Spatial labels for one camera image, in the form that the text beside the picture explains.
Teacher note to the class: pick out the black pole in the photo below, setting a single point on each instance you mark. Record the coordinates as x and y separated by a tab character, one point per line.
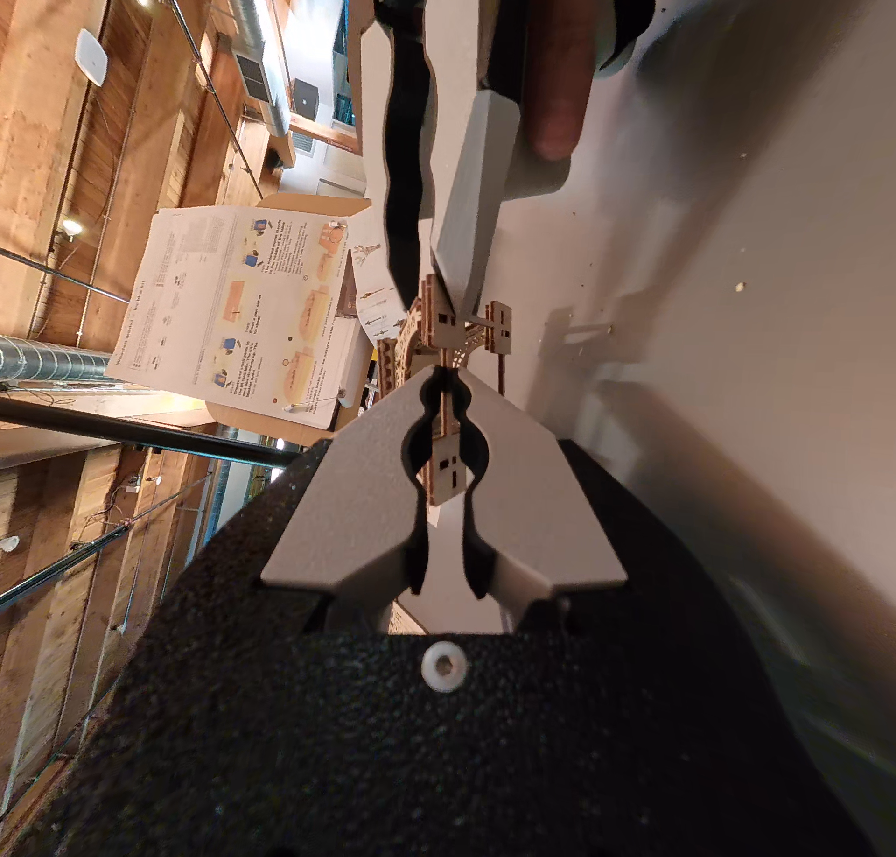
140	431

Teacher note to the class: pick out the glass window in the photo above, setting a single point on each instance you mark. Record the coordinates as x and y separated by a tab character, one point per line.
341	59

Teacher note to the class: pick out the black speaker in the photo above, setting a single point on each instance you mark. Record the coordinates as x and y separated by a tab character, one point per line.
305	99

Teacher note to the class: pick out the brown cardboard board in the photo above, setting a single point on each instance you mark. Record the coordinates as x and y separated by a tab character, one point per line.
308	202

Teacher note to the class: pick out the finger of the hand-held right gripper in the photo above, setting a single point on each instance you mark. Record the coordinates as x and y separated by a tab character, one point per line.
465	171
374	101

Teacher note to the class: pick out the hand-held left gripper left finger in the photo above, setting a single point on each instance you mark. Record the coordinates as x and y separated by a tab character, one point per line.
343	507

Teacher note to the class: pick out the silver ventilation duct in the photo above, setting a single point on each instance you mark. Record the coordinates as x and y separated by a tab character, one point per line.
255	17

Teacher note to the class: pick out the thin metal ceiling pipe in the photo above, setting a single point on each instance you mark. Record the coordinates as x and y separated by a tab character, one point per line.
210	80

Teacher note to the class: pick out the white desk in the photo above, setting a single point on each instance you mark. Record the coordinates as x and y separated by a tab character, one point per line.
735	381

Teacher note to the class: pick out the air vent grille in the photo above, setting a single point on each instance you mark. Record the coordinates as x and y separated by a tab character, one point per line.
252	76

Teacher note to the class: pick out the ribbed silver duct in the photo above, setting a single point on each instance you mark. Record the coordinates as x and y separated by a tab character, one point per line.
56	361

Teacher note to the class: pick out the wooden laser-cut model piece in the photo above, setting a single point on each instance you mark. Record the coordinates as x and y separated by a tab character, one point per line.
444	465

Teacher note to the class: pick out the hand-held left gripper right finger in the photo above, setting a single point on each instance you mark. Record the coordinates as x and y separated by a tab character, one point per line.
546	514

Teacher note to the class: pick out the tower diagram sheet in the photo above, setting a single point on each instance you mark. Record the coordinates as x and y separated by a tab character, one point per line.
367	297

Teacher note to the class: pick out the printed instruction sheet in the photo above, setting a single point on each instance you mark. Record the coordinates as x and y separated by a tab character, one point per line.
231	311

